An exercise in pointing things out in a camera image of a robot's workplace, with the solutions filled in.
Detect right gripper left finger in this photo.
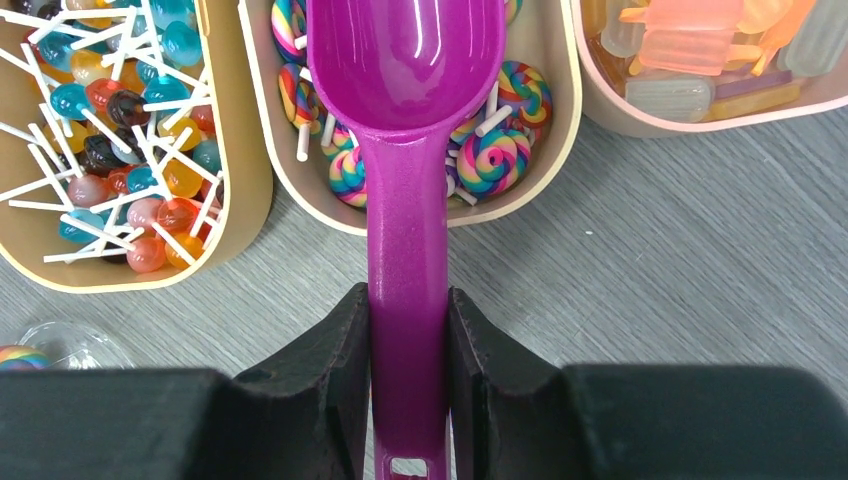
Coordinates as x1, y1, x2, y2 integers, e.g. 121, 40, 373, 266
1, 283, 370, 479

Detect tan tray round lollipops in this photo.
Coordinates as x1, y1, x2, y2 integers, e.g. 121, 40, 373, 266
1, 1, 273, 293

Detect pink tray popsicle candies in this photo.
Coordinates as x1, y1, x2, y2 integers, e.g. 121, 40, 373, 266
571, 1, 847, 138

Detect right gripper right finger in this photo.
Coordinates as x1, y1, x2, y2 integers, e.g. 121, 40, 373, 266
447, 288, 847, 479

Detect cream tray swirl lollipops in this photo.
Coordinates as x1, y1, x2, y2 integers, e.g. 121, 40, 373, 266
238, 1, 583, 236

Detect magenta plastic scoop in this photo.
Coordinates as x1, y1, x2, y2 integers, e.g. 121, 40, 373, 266
307, 0, 506, 479

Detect clear plastic cup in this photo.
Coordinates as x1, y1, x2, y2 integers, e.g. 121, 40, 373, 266
1, 321, 135, 370

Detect rainbow swirl lollipop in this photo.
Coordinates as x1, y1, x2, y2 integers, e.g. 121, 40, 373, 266
1, 345, 50, 371

